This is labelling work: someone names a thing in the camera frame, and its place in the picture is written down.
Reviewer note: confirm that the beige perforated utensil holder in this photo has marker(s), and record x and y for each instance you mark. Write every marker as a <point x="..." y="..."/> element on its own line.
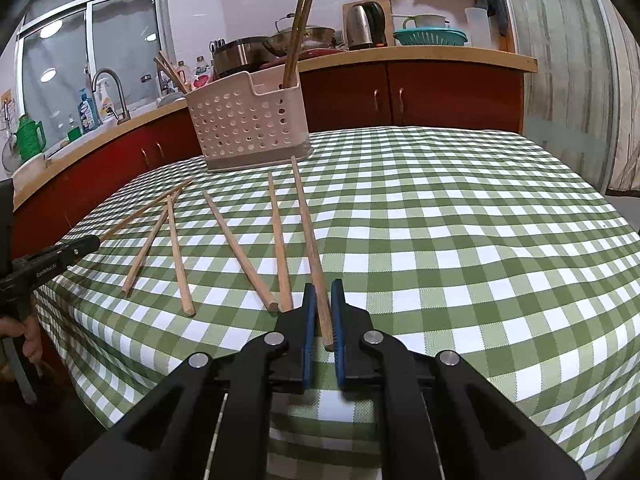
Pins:
<point x="249" y="120"/>

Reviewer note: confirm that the blue detergent bottle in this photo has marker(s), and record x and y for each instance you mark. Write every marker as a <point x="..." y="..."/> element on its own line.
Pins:
<point x="89" y="118"/>

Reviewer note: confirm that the white spray bottle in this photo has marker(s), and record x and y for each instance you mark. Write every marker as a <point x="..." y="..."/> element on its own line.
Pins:
<point x="105" y="103"/>

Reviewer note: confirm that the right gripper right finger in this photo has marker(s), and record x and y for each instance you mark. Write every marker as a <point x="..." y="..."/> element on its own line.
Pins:
<point x="438" y="417"/>

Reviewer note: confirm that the person's left hand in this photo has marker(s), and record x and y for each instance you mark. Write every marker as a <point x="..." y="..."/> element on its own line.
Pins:
<point x="30" y="330"/>

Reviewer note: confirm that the stainless electric kettle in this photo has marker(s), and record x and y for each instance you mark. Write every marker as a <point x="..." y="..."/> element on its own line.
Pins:
<point x="365" y="26"/>

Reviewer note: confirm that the wooden countertop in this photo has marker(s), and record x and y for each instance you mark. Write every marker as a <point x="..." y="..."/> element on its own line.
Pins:
<point x="79" y="149"/>

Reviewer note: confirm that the white plastic jug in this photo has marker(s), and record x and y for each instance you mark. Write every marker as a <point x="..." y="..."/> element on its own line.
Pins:
<point x="479" y="27"/>

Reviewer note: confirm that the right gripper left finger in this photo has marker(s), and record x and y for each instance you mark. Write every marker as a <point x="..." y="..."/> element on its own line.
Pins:
<point x="210" y="417"/>

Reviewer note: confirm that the dark metal pot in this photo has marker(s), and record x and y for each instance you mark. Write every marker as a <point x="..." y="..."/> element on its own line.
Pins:
<point x="246" y="54"/>

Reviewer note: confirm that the wooden cutting board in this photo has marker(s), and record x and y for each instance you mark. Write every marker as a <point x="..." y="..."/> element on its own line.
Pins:
<point x="389" y="27"/>

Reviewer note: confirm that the green thermos jug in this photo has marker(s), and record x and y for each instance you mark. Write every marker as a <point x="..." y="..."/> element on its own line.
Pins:
<point x="30" y="137"/>

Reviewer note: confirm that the green checkered tablecloth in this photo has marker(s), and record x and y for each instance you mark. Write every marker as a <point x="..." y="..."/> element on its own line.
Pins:
<point x="478" y="242"/>

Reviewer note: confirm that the red kitchen cabinets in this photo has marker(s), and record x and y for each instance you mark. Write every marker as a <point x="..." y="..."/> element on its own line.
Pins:
<point x="395" y="93"/>

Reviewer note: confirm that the window with frosted glass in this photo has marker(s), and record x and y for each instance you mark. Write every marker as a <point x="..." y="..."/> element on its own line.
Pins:
<point x="58" y="51"/>

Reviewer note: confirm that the teal plastic colander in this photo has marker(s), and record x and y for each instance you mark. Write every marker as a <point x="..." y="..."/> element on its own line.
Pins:
<point x="430" y="36"/>

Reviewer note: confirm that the white enamel bowl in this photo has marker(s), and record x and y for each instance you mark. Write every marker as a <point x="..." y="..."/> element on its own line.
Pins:
<point x="425" y="20"/>

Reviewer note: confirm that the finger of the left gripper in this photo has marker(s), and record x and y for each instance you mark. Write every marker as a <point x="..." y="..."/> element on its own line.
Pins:
<point x="55" y="259"/>

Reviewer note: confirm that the red white packet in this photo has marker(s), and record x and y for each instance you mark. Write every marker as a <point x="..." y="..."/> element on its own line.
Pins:
<point x="201" y="76"/>

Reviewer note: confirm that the steel wok with lid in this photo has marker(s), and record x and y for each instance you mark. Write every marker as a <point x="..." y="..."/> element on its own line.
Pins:
<point x="314" y="37"/>

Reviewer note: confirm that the wooden chopstick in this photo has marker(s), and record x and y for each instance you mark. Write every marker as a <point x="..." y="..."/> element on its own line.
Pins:
<point x="184" y="289"/>
<point x="292" y="46"/>
<point x="169" y="71"/>
<point x="315" y="267"/>
<point x="136" y="214"/>
<point x="143" y="252"/>
<point x="262" y="290"/>
<point x="306" y="12"/>
<point x="164" y="58"/>
<point x="286" y="300"/>

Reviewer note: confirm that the glass sliding door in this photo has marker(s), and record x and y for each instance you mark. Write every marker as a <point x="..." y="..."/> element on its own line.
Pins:
<point x="571" y="104"/>

